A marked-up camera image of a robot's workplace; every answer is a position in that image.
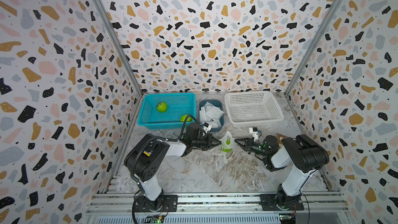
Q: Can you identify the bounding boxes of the aluminium corner post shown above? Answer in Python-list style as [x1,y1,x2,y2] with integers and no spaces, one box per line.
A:
[284,0,343,97]
[92,0,143,97]

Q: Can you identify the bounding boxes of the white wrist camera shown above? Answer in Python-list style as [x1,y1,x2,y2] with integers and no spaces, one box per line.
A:
[201,122,212,133]
[249,127,261,141]

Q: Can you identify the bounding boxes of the wooden chessboard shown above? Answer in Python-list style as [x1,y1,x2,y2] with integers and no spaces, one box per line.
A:
[276,133,288,145]

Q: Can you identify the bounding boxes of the dark blue net bin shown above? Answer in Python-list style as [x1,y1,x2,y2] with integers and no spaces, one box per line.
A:
[199,99,224,132]

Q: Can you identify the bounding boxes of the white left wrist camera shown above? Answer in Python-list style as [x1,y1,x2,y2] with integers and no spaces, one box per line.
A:
[201,122,212,133]

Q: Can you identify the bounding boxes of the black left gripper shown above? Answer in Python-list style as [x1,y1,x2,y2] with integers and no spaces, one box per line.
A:
[191,134,222,151]

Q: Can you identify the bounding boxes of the aluminium corner post right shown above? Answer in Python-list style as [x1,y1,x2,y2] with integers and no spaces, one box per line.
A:
[284,0,343,97]

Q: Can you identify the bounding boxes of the teal plastic basket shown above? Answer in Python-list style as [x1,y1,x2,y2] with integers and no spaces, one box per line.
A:
[137,93,197,130]

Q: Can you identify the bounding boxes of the white foam net sleeve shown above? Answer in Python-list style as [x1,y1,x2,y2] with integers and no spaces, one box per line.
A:
[220,131,237,152]

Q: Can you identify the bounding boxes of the aluminium corner post left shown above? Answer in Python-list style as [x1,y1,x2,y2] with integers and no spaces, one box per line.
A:
[92,0,143,97]

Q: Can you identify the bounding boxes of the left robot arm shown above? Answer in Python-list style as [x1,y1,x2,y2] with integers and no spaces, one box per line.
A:
[124,121,222,212]

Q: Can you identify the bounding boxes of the green custard apple dark spots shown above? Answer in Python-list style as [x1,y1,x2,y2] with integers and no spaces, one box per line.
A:
[156,102,168,113]

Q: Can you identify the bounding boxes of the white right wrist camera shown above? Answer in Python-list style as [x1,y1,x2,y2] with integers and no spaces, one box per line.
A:
[249,127,261,141]

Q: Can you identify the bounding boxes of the white foam nets pile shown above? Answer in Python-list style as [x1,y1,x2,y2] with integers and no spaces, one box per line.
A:
[199,101,224,128]

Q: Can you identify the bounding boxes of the white plastic basket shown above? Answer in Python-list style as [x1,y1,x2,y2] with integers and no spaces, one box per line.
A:
[224,91,284,128]

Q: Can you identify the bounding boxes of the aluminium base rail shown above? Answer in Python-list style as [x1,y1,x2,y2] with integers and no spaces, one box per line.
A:
[83,191,354,224]

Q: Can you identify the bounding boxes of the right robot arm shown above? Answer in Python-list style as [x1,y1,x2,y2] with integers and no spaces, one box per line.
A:
[235,134,330,211]

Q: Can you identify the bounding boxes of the green custard apple in basket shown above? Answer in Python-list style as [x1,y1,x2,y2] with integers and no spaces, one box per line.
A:
[180,115,192,122]

